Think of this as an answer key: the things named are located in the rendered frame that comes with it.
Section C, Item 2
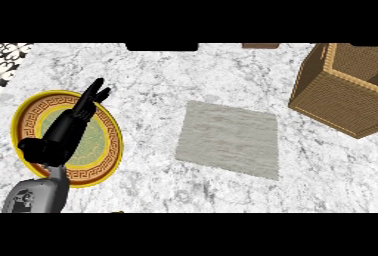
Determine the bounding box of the yellow rimmed patterned plate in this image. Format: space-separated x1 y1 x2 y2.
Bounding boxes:
10 89 124 189

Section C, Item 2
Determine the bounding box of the brown wicker basket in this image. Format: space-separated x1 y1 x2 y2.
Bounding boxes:
286 43 378 140

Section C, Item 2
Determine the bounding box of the black appliance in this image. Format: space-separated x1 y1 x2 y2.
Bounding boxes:
124 43 199 53

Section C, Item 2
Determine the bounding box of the black and white patterned object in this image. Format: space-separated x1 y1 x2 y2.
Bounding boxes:
0 43 35 88

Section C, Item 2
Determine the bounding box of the brown wooden block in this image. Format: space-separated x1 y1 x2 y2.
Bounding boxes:
241 43 280 50

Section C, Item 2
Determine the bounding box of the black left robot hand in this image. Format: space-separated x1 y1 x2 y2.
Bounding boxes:
16 77 112 168

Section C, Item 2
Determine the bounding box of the grey rectangular placemat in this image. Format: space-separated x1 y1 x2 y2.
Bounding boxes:
174 100 280 182

